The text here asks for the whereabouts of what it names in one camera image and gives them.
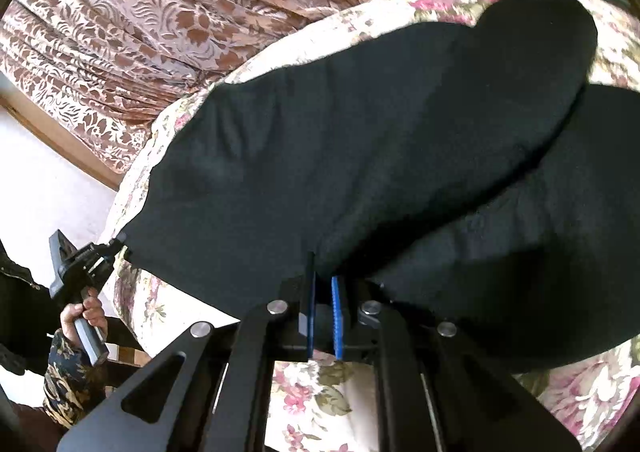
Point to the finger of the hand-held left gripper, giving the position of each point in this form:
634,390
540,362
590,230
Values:
102,274
116,244

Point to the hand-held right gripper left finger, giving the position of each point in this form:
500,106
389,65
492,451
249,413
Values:
310,317

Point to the wooden wall trim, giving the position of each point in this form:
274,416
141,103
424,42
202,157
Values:
60,137

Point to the person's left hand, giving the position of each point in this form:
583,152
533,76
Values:
92,314

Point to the floral bed blanket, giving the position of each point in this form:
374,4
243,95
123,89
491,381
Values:
310,402

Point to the black pants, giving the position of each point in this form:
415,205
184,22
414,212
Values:
380,147

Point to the brown floral curtain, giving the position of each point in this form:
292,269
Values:
150,7

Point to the person's dark clothing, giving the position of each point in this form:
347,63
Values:
20,312

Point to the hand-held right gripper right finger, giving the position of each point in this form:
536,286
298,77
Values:
338,322

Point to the person's left forearm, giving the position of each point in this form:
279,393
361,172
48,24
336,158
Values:
70,382

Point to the wooden furniture frame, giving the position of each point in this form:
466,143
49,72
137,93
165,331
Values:
127,357

